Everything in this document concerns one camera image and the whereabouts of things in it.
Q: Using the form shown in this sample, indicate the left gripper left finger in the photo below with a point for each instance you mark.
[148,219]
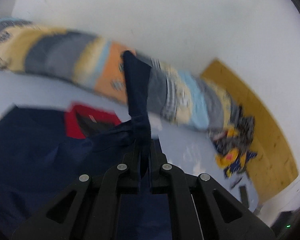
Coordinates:
[88,208]

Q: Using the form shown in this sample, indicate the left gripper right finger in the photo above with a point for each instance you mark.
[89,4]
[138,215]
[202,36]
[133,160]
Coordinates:
[200,208]

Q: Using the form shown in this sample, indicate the navy blue jacket red collar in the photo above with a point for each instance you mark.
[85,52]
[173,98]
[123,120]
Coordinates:
[43,151]

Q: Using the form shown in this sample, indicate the small dark object on bed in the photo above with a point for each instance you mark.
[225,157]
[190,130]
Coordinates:
[244,196]

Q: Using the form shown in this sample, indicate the light blue bed sheet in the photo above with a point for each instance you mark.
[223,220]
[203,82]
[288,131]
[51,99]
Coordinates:
[186,148]

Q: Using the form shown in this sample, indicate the colourful star pattern cloth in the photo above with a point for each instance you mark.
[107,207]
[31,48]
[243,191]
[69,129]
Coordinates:
[233,147]

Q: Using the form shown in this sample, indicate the yellow wooden headboard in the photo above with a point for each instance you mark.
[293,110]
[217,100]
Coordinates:
[275,167]

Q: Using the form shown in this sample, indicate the patchwork quilt roll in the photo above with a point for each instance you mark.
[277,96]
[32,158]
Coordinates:
[95,63]

